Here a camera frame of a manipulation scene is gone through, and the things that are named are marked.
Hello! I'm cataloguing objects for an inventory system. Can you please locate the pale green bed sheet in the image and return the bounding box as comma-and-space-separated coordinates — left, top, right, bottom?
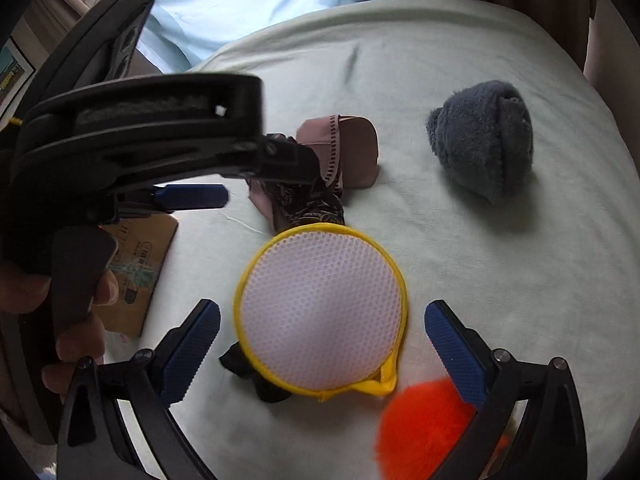
97, 0, 640, 480

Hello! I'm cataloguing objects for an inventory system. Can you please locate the light blue hanging sheet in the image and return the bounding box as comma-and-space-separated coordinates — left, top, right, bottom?
112, 0, 391, 73

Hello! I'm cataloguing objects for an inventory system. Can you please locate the grey towel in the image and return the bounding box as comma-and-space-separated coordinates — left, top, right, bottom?
425, 80, 535, 205

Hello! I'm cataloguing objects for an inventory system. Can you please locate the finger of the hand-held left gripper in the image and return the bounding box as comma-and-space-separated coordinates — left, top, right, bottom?
242, 134, 322, 192
117, 183, 231, 223

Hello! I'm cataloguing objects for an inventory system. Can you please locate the pink cloth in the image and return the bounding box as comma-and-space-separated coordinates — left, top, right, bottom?
247, 115, 379, 231

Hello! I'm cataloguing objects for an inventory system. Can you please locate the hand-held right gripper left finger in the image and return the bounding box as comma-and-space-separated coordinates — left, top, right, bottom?
57, 298, 222, 480

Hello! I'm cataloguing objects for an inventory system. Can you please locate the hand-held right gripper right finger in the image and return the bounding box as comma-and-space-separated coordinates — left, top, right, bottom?
424, 300, 588, 480

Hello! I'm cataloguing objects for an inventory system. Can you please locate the brown cardboard box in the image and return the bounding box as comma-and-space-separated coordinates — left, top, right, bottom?
97, 215, 179, 338

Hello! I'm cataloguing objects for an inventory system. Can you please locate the framed wall picture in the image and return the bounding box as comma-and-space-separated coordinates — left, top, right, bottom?
0, 40, 37, 121

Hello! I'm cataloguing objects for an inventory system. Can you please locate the yellow-rimmed white mesh pouch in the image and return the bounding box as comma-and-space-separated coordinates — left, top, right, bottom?
234, 224, 410, 403

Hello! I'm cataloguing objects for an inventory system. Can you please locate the black cloth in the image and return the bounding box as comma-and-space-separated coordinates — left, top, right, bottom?
218, 342, 292, 403

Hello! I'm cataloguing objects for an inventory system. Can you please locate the orange fluffy pom-pom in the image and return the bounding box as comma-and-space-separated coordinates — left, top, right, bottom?
375, 380, 512, 480

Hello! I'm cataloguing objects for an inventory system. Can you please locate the person's left hand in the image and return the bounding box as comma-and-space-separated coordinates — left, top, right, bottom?
0, 262, 121, 406

